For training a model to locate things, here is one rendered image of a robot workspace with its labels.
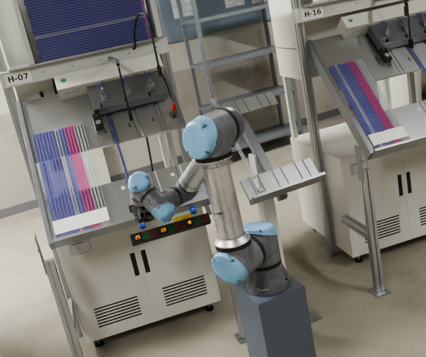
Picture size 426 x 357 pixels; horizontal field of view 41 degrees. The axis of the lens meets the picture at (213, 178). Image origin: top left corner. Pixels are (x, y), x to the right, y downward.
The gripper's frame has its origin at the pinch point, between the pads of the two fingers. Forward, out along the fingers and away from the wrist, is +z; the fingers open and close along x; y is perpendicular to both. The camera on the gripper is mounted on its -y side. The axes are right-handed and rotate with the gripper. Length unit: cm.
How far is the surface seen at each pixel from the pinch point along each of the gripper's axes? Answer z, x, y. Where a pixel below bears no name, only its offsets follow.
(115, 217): 9.9, -9.6, -6.1
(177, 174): 9.9, 20.7, -17.9
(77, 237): 10.1, -26.4, -2.3
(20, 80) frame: 4, -33, -80
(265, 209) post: 22, 55, 4
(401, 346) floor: 28, 89, 77
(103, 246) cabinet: 45.6, -17.5, -8.9
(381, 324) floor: 41, 91, 65
